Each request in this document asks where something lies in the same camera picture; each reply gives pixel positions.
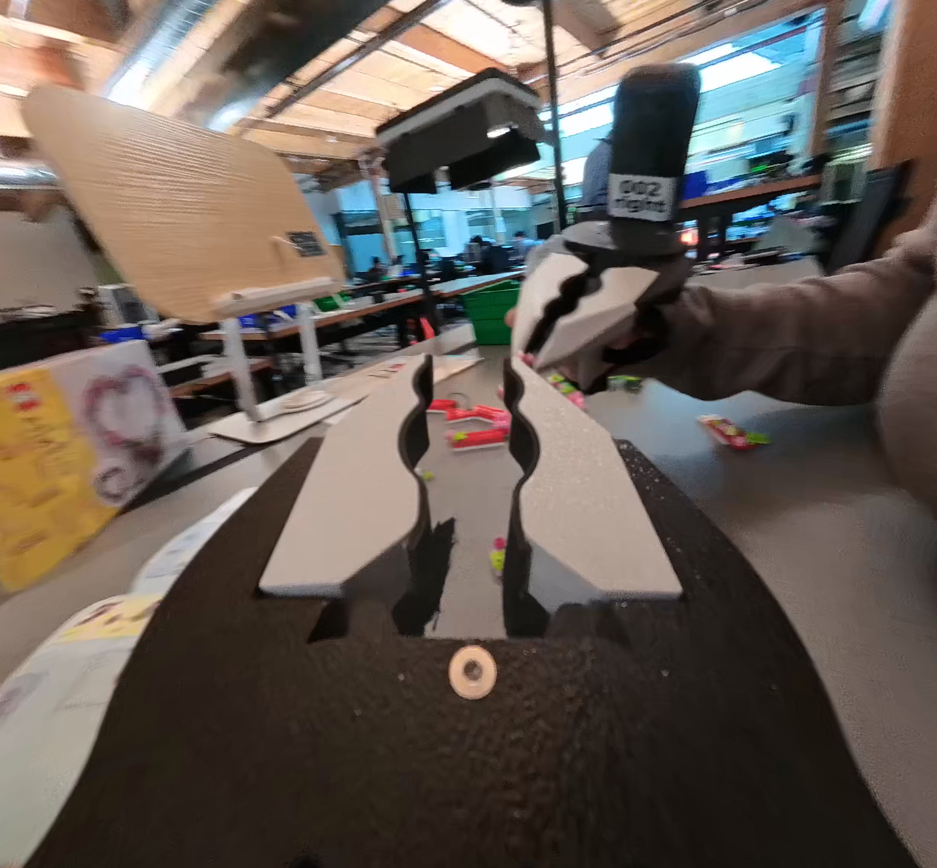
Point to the lego instruction booklet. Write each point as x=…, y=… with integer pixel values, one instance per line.
x=183, y=553

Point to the person's right forearm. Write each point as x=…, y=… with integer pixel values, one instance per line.
x=790, y=326

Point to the blue storage bin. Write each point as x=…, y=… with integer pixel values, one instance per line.
x=267, y=315

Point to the green plastic bin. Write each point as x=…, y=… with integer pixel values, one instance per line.
x=490, y=315

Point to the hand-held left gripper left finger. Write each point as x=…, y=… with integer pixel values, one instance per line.
x=344, y=487

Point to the wooden book stand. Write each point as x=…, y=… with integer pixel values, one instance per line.
x=183, y=209

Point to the black light stand pole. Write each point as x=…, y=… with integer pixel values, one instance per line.
x=424, y=260

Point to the pink green lego flower cluster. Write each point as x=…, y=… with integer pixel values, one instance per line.
x=565, y=388

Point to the yellow lego box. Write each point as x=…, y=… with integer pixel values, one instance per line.
x=66, y=458

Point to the red pink lego heart assembly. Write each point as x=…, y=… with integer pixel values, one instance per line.
x=472, y=428

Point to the flat paper sheet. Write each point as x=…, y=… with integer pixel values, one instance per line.
x=454, y=366

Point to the long wooden desk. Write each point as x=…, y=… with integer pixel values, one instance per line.
x=380, y=304

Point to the red lego plate with green pieces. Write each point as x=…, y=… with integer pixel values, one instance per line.
x=732, y=432

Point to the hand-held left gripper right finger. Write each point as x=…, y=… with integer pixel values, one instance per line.
x=585, y=502

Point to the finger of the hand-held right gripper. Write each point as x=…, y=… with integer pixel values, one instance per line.
x=593, y=319
x=538, y=297

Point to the small pink green lego piece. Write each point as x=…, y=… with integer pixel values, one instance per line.
x=498, y=557

